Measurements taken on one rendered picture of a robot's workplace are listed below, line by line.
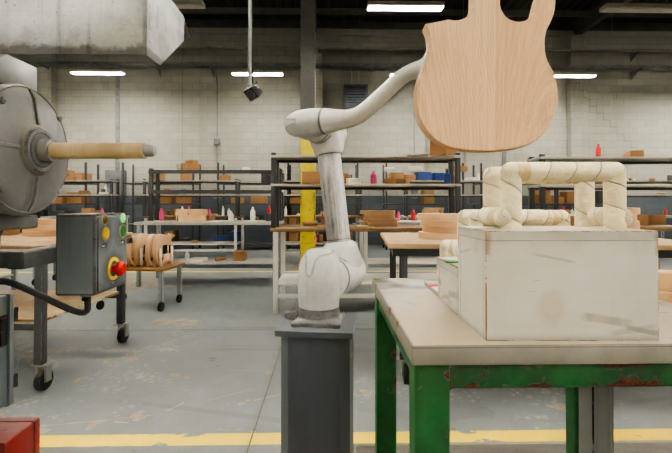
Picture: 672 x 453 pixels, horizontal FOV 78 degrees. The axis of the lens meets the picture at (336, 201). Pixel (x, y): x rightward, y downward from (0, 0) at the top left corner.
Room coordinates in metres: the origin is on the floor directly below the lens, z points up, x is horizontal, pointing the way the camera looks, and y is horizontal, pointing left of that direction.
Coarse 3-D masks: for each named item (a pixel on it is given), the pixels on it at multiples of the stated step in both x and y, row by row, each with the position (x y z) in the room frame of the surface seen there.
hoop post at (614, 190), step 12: (612, 180) 0.66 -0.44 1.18; (624, 180) 0.66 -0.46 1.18; (612, 192) 0.66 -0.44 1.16; (624, 192) 0.66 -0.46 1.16; (612, 204) 0.66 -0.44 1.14; (624, 204) 0.66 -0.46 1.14; (612, 216) 0.66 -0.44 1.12; (624, 216) 0.66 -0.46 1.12; (612, 228) 0.66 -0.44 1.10; (624, 228) 0.66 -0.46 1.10
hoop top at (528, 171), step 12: (504, 168) 0.67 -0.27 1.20; (516, 168) 0.66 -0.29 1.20; (528, 168) 0.66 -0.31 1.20; (540, 168) 0.66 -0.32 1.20; (552, 168) 0.66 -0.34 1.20; (564, 168) 0.66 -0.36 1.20; (576, 168) 0.66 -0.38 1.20; (588, 168) 0.66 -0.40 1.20; (600, 168) 0.66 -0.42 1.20; (612, 168) 0.66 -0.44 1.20; (624, 168) 0.66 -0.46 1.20; (528, 180) 0.67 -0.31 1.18; (540, 180) 0.67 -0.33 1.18; (552, 180) 0.67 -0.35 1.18; (564, 180) 0.67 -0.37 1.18; (576, 180) 0.67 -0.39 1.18; (588, 180) 0.67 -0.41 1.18; (600, 180) 0.67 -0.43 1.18
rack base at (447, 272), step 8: (440, 264) 0.93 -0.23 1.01; (448, 264) 0.86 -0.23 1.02; (456, 264) 0.84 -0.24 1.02; (440, 272) 0.93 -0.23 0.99; (448, 272) 0.86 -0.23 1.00; (456, 272) 0.80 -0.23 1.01; (440, 280) 0.93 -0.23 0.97; (448, 280) 0.86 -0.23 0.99; (456, 280) 0.80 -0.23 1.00; (440, 288) 0.93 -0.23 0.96; (448, 288) 0.86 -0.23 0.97; (456, 288) 0.80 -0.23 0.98; (440, 296) 0.93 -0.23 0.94; (448, 296) 0.86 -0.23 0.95; (456, 296) 0.80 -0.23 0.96; (448, 304) 0.86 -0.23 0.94; (456, 304) 0.81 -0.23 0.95; (456, 312) 0.81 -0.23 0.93
